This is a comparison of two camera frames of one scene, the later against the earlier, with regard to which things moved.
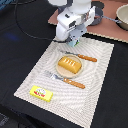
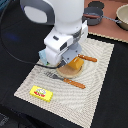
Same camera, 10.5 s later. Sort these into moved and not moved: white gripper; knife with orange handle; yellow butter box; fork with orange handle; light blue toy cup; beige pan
Moved: light blue toy cup; white gripper
Not moved: fork with orange handle; beige pan; yellow butter box; knife with orange handle
